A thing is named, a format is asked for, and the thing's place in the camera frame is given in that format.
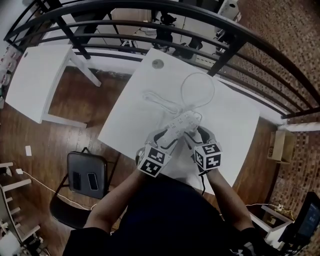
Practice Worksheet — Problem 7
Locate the person's dark shirt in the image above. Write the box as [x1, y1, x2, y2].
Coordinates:
[61, 174, 276, 256]

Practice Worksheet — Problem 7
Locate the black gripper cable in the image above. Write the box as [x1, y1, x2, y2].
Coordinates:
[198, 171, 209, 196]

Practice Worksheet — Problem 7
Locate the person's left forearm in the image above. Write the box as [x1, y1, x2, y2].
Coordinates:
[85, 169, 149, 236]

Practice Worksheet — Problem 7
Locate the black monitor screen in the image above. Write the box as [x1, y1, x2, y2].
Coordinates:
[277, 191, 320, 251]

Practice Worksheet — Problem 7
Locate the white floor cable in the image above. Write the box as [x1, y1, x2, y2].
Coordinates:
[21, 171, 98, 210]

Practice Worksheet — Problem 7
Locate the white wooden rack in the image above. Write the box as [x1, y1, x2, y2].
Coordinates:
[0, 161, 45, 256]

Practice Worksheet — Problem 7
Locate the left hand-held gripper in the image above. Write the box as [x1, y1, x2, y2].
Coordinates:
[135, 128, 181, 179]

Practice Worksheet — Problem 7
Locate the small white side table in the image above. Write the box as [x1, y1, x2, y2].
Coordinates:
[4, 44, 102, 125]

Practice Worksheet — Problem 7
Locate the white low shelf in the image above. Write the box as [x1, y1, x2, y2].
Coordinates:
[249, 203, 296, 241]

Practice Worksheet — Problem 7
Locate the white power strip cable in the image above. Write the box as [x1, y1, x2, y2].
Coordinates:
[142, 90, 186, 115]

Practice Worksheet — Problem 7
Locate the black metal railing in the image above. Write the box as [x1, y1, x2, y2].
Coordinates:
[3, 0, 320, 120]

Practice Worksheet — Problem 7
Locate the grey round table grommet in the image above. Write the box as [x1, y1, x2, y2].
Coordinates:
[151, 58, 165, 70]

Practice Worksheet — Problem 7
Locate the person's right forearm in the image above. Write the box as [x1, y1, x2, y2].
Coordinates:
[204, 168, 254, 232]

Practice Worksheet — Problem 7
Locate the black folding chair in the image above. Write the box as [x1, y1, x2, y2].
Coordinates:
[49, 146, 118, 230]

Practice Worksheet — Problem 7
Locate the brown cardboard box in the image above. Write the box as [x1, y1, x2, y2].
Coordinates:
[266, 129, 296, 165]

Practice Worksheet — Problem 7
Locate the white power strip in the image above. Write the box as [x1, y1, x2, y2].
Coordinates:
[159, 110, 204, 150]

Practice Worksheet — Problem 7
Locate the black smartphone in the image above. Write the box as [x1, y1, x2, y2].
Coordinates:
[71, 171, 82, 191]
[86, 172, 99, 191]

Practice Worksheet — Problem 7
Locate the white charger cable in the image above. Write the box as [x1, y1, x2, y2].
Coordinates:
[180, 72, 216, 114]

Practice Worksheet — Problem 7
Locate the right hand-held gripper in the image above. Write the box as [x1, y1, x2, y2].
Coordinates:
[184, 125, 223, 176]

